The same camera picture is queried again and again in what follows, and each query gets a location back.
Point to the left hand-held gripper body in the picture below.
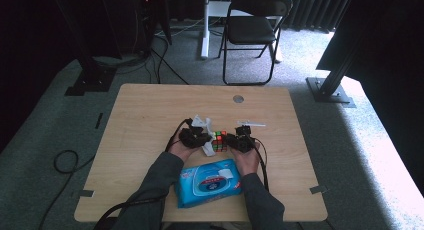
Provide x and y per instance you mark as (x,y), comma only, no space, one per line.
(191,138)

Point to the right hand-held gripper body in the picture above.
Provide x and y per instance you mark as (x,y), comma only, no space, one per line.
(245,143)

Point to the white wet wipe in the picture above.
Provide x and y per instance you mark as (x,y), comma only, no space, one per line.
(208,150)

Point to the multicoloured puzzle cube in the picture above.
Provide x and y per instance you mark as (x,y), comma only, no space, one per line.
(220,141)

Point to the blue wet wipe pack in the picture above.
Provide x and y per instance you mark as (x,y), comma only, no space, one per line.
(206,183)

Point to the person's left hand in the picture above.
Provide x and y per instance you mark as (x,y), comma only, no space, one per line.
(181,151)

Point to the person's right hand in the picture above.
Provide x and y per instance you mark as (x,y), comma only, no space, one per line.
(248,161)

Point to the grey round table grommet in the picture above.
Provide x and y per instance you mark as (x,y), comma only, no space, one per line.
(238,98)

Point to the grey tape piece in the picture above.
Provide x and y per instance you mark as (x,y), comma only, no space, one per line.
(318,189)

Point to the black tape strip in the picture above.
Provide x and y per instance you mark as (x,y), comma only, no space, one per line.
(98,120)

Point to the black metal stand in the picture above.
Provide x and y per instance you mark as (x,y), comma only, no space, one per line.
(328,91)

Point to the black folding chair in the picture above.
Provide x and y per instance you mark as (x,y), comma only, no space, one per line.
(250,30)

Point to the black stand with flat base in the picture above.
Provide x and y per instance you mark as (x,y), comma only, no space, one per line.
(90,83)

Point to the dark equipment rack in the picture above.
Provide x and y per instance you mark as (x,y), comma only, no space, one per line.
(146,23)

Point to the dark pleated curtain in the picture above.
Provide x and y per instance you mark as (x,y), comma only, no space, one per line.
(310,6)

